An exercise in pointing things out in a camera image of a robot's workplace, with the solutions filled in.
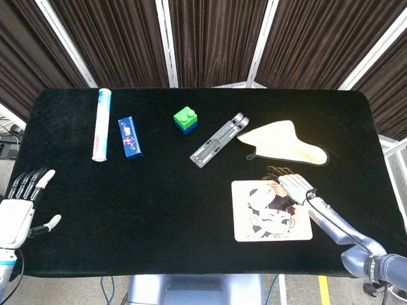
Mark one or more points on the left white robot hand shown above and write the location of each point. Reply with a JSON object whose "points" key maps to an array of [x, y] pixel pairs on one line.
{"points": [[14, 219]]}

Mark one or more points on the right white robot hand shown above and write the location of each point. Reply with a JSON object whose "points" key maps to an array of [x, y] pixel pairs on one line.
{"points": [[297, 187]]}

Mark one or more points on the chrome stool base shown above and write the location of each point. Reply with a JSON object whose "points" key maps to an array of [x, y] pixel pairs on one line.
{"points": [[373, 289]]}

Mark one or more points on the white computer mouse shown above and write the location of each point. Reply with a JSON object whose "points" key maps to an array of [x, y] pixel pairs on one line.
{"points": [[263, 194]]}

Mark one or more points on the blue rectangular box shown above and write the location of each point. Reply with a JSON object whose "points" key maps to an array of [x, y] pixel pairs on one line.
{"points": [[129, 138]]}

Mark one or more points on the grey robot torso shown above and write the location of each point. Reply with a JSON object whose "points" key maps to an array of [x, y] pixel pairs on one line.
{"points": [[194, 290]]}

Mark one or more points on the white metal frame rack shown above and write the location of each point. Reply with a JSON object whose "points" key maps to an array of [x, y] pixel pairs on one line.
{"points": [[394, 149]]}

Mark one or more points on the green and blue building block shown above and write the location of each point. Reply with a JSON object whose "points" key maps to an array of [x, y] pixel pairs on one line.
{"points": [[185, 119]]}

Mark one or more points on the cartoon girl mouse pad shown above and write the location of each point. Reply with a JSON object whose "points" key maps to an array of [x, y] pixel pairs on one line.
{"points": [[248, 225]]}

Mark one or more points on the cream yellow oven mitt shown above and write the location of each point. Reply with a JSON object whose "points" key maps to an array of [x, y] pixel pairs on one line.
{"points": [[280, 139]]}

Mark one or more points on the brown pleated curtain panel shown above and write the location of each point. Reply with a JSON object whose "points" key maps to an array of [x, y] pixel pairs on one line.
{"points": [[216, 41], [318, 41], [25, 57], [121, 41], [388, 95]]}

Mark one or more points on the black background equipment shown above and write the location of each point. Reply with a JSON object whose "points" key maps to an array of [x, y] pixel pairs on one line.
{"points": [[9, 146]]}

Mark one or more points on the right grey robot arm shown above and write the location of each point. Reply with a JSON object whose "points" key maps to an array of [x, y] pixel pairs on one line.
{"points": [[334, 222]]}

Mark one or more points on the white partition frame post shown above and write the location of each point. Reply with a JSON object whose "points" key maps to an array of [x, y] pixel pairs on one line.
{"points": [[372, 51], [167, 44], [260, 44], [66, 44]]}

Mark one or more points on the white rolled tube blue print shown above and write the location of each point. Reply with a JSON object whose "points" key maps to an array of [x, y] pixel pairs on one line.
{"points": [[101, 127]]}

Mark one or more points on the black velvet tablecloth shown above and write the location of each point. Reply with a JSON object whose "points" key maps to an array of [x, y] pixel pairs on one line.
{"points": [[159, 206]]}

